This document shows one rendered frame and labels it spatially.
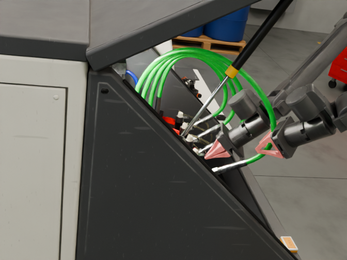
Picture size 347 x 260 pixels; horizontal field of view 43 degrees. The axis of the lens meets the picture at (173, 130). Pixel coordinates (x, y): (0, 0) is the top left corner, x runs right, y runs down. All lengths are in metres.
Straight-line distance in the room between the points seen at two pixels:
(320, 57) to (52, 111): 0.80
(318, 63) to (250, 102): 0.24
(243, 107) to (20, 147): 0.60
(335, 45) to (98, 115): 0.79
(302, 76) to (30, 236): 0.81
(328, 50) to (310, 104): 0.35
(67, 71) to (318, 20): 8.16
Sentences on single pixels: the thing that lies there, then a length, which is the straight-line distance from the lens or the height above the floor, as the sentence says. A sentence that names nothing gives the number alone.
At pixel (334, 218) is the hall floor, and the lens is 3.22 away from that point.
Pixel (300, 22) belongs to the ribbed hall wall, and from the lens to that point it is 8.63.
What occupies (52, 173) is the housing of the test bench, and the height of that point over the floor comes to 1.25.
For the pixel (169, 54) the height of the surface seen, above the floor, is 1.39.
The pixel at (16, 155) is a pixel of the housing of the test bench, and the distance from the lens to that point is 0.82.
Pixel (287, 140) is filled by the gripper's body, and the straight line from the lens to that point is 1.07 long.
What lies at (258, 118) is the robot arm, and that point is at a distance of 1.19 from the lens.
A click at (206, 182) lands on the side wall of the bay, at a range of 0.88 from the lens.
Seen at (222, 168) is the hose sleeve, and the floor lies 1.12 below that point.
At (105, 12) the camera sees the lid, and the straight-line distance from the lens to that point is 0.89.
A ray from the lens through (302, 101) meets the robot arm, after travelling 0.99.
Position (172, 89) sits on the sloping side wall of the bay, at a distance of 1.49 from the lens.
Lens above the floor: 1.71
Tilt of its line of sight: 27 degrees down
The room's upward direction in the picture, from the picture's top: 10 degrees clockwise
